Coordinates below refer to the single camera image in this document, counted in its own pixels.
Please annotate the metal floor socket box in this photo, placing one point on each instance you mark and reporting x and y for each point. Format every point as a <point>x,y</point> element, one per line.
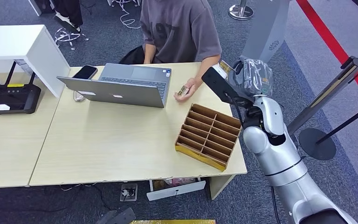
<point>129,192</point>

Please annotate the chrome stanchion post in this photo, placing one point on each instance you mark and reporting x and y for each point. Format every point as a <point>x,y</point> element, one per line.
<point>330,89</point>

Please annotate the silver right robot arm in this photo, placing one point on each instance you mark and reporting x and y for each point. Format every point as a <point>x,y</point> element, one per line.
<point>277,154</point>

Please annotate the black stanchion post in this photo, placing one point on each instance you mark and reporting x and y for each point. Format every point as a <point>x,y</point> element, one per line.
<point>318,145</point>

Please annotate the person's right forearm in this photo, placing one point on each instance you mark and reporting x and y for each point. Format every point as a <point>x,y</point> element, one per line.
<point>149,55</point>

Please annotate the chrome stanchion base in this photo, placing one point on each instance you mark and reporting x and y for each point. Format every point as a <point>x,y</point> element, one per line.
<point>240,12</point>

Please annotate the person's left forearm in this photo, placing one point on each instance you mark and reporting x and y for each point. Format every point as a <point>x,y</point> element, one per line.
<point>206,68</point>

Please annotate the grey laptop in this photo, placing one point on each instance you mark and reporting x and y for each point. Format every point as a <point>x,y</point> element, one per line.
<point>126,92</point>

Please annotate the person's legs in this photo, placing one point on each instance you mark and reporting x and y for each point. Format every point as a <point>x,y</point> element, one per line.
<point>69,12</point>

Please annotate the black smartphone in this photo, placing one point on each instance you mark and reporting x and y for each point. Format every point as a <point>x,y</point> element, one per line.
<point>84,72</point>

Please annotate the black office chair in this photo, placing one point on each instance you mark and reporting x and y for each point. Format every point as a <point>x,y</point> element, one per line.
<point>134,57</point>

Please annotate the person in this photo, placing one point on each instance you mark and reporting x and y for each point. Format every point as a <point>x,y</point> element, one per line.
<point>179,31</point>

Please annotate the black flat floor plates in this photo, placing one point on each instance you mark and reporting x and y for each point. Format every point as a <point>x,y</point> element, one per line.
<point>122,216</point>

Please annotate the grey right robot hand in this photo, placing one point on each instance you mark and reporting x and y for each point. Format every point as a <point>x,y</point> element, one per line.
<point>253,77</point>

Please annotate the cardboard divider organizer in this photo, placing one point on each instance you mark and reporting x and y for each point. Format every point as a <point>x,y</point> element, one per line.
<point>208,136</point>

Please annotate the white desk shelf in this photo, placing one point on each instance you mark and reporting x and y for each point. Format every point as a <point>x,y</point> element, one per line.
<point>12,40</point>

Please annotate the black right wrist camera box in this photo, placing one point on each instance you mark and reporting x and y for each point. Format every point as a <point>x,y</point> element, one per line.
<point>219,85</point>

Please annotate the person's left hand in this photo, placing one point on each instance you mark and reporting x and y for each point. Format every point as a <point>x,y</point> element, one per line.
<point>189,89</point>

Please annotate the black device with two antennas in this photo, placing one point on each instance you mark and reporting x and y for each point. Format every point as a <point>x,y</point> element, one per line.
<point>15,99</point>

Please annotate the white cabinet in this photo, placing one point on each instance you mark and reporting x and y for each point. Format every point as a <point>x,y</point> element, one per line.
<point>35,6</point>

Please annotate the white and pink plush toy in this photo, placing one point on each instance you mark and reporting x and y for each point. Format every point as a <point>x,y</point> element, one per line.
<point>179,181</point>

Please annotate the silver phone stand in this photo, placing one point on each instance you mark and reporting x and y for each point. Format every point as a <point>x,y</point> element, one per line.
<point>78,97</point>

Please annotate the chrome chair base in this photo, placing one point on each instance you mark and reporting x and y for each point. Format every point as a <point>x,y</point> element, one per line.
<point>120,2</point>
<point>65,35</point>

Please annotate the grey standing kiosk panel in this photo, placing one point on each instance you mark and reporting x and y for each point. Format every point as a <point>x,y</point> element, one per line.
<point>268,31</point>

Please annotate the gold patterned card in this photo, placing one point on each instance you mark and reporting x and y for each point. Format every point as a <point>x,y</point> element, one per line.
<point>226,66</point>
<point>183,90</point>

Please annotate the white drawer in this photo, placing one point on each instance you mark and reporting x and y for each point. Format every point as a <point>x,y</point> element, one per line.
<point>191,188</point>

